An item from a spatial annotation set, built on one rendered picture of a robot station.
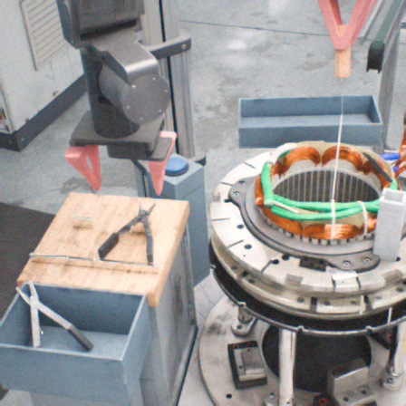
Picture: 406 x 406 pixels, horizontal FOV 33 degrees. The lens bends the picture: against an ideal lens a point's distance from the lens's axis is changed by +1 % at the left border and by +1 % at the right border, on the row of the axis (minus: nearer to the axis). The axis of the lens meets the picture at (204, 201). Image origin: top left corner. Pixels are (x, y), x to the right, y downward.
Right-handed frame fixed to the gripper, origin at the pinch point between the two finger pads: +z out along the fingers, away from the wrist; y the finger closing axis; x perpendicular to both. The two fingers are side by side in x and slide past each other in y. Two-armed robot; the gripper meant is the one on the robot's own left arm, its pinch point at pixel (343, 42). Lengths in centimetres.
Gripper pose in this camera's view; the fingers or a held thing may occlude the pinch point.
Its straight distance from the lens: 83.5
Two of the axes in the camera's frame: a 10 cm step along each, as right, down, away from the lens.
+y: 4.6, -2.3, 8.6
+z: -0.3, 9.6, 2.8
